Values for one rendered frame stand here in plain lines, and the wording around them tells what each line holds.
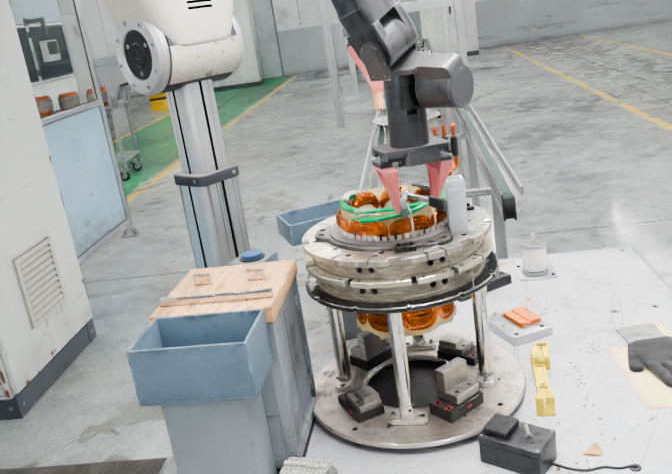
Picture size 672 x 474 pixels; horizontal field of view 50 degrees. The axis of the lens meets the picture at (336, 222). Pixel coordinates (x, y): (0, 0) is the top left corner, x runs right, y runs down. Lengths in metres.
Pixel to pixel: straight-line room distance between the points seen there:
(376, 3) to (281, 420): 0.63
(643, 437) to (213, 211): 0.90
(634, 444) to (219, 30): 1.04
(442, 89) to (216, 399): 0.51
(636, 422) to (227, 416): 0.63
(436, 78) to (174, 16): 0.62
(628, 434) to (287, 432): 0.52
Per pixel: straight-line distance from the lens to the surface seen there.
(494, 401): 1.26
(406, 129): 1.02
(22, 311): 3.42
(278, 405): 1.12
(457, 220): 1.14
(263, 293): 1.08
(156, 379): 1.02
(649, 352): 1.41
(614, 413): 1.27
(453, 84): 0.96
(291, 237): 1.43
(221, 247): 1.54
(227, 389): 1.00
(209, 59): 1.47
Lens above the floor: 1.46
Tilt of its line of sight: 17 degrees down
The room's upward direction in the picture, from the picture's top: 9 degrees counter-clockwise
